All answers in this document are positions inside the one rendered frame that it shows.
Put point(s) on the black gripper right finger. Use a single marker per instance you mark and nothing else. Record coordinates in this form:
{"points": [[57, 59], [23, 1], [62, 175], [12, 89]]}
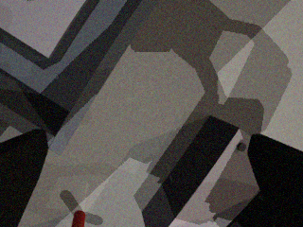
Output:
{"points": [[278, 169]]}

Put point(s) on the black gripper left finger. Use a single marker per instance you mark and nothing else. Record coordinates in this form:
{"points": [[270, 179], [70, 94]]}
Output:
{"points": [[21, 163]]}

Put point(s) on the dark red peg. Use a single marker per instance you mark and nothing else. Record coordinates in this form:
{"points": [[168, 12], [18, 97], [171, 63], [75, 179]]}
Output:
{"points": [[78, 219]]}

